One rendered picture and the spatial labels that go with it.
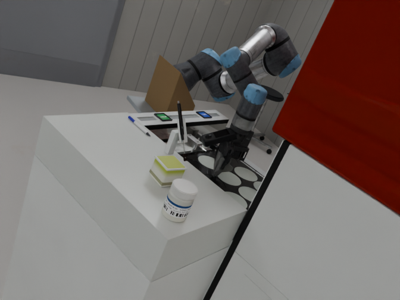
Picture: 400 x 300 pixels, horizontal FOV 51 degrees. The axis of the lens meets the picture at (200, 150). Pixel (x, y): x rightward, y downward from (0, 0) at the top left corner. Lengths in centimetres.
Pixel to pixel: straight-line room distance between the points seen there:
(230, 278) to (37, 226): 68
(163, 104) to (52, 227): 88
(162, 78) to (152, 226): 114
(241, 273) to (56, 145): 71
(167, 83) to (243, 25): 313
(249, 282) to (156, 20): 352
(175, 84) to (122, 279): 106
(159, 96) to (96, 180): 96
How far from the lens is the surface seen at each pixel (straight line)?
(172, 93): 201
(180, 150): 168
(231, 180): 157
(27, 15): 409
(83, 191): 129
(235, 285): 142
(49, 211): 148
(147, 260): 113
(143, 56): 461
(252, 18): 515
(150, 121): 164
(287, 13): 505
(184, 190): 107
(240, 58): 150
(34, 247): 161
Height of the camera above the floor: 160
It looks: 24 degrees down
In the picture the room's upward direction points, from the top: 23 degrees clockwise
